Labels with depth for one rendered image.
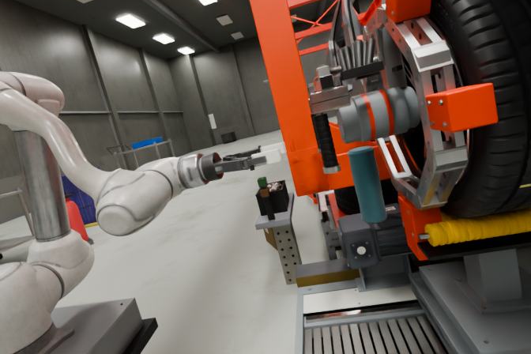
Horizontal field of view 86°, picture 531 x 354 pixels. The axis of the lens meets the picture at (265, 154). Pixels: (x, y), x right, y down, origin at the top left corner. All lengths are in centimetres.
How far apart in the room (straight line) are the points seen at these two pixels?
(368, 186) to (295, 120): 49
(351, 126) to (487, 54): 35
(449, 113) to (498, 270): 63
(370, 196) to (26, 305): 108
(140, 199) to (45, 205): 59
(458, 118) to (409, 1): 29
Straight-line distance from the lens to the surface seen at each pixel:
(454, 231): 89
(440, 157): 69
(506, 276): 113
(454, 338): 116
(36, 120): 95
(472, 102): 60
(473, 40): 67
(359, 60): 70
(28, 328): 114
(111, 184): 68
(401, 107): 86
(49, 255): 122
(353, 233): 123
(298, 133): 133
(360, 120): 84
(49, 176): 119
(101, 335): 113
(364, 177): 101
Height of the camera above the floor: 92
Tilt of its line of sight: 7 degrees down
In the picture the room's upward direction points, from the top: 14 degrees counter-clockwise
